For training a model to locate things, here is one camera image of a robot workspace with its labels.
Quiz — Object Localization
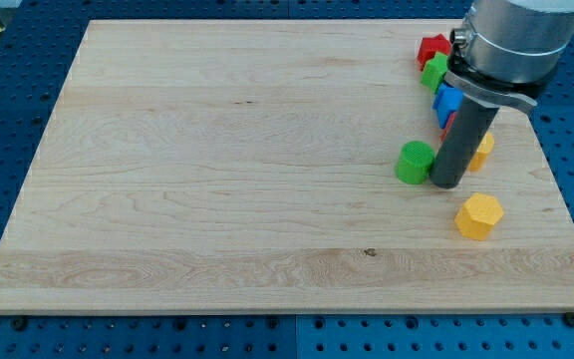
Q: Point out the yellow block behind rod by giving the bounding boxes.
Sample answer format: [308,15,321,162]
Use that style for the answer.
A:
[468,132,495,172]

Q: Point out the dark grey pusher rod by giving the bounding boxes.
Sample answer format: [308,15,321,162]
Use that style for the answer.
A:
[430,96,499,189]

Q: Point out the green cube block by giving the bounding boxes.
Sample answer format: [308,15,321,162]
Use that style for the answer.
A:
[421,52,448,94]

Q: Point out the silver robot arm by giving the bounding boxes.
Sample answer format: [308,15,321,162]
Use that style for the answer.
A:
[444,0,574,115]

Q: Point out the red block top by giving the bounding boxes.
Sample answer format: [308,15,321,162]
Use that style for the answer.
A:
[417,34,451,71]

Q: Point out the green cylinder block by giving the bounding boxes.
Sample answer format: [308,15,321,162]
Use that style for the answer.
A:
[395,141,434,184]

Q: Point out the yellow hexagon block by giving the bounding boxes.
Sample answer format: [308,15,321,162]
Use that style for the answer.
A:
[454,192,504,240]

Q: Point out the blue block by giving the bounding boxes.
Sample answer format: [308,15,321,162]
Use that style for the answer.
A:
[432,83,464,129]

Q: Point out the wooden board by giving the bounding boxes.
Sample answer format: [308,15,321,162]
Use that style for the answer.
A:
[0,20,574,315]

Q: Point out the red block behind rod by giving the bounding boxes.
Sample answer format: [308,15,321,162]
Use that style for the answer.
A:
[439,112,457,143]

